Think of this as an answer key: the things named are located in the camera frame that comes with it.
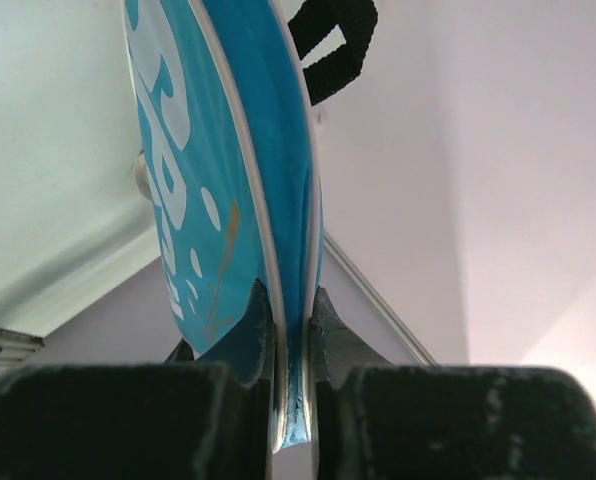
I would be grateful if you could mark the right aluminium frame post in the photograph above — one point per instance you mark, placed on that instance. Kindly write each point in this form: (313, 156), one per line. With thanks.
(387, 314)

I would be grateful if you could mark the white shuttlecock tube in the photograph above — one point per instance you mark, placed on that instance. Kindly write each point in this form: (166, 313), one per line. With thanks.
(141, 176)

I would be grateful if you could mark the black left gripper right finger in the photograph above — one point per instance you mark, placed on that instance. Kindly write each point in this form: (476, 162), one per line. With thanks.
(376, 420)

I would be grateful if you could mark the blue racket cover bag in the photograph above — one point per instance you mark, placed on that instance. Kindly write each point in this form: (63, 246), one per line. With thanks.
(225, 92)

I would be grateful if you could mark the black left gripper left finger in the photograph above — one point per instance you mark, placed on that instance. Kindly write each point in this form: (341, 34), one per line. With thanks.
(210, 418)

